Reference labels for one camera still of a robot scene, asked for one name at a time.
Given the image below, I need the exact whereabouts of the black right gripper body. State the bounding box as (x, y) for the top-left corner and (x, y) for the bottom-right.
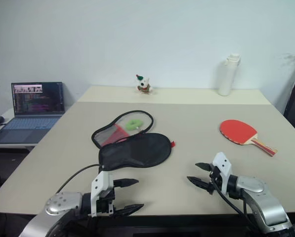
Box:
(206, 164), (223, 195)

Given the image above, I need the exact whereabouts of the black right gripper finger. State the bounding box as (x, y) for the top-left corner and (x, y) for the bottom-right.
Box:
(186, 175), (210, 191)
(195, 162), (213, 173)

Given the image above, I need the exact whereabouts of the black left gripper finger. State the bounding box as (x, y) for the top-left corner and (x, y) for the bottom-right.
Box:
(111, 203), (145, 218)
(112, 178), (140, 189)

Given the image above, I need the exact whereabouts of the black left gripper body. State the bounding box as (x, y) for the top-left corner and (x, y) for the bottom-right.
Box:
(97, 172), (116, 217)

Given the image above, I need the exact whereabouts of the red and black paddle case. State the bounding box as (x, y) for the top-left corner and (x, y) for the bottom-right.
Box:
(91, 110), (175, 171)

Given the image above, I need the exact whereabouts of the red table tennis paddle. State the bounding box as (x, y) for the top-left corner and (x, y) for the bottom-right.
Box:
(219, 119), (278, 157)

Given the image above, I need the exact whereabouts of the green fuzzy zipper charm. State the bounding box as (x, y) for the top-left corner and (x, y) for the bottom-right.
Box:
(125, 118), (143, 131)

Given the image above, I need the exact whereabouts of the white water bottle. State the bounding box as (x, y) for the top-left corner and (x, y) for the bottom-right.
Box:
(217, 52), (242, 96)

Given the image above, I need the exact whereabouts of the white plush dog toy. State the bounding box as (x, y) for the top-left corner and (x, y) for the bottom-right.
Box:
(135, 73), (155, 95)

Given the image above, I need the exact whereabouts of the open grey laptop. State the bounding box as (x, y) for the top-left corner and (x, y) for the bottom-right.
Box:
(0, 81), (66, 144)

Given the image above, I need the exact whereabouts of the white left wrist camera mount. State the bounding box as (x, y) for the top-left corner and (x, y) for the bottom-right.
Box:
(90, 171), (113, 218)

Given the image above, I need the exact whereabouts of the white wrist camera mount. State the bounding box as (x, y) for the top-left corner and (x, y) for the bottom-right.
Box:
(90, 171), (113, 218)
(212, 152), (233, 191)

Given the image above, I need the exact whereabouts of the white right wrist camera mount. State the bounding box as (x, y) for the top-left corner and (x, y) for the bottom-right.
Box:
(212, 152), (233, 191)

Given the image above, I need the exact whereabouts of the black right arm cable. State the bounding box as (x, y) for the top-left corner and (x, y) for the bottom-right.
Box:
(210, 177), (256, 235)

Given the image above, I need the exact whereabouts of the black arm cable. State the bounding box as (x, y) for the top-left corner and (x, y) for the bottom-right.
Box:
(55, 163), (107, 195)
(210, 177), (256, 235)

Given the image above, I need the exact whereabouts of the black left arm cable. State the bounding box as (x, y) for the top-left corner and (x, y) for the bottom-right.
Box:
(55, 163), (107, 195)

